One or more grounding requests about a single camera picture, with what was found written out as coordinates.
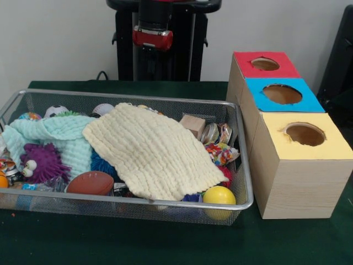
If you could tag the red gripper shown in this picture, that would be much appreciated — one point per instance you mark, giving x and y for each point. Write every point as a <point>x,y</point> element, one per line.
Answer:
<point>153,38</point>

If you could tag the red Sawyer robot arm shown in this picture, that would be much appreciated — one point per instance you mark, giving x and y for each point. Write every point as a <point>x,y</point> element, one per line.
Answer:
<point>154,14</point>

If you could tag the clear mesh bin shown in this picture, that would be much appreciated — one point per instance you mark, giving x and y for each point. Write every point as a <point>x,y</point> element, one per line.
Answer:
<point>83,212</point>

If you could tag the white ball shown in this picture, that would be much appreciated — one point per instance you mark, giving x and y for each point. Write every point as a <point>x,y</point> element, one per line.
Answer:
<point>103,109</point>

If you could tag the small wooden block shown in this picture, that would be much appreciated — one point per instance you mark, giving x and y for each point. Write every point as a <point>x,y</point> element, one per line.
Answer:
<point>193,125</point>

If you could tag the cream yellow cloth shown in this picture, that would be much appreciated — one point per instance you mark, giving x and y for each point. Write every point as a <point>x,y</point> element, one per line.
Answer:
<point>154,152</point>

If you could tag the small soccer ball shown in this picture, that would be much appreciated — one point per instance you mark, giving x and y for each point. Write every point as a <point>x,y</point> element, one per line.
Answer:
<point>56,111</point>

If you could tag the colourful crinkly packet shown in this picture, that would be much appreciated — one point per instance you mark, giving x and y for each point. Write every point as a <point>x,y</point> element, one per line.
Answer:
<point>222,153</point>

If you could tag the mint green cloth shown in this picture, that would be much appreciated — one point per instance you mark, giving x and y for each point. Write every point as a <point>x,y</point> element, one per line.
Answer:
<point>60,132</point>

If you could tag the brown toy football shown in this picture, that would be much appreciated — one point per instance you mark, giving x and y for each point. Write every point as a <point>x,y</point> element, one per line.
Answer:
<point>90,183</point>

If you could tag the purple spiky toy with eyes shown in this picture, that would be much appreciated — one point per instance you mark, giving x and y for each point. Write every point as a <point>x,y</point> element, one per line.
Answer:
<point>47,163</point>

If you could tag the yellow ball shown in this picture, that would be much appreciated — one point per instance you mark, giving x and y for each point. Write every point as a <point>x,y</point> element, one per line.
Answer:
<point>219,195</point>

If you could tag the dark green table cloth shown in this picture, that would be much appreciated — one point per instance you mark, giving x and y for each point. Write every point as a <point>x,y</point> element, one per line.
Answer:
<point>165,243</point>

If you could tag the black chair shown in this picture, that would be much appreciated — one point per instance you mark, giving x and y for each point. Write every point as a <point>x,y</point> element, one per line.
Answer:
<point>339,61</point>

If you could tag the orange toy basketball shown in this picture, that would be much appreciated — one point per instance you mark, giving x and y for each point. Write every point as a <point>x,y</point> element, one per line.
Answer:
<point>3,181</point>

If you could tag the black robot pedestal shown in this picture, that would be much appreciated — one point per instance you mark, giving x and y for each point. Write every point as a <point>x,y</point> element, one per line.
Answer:
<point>187,49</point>

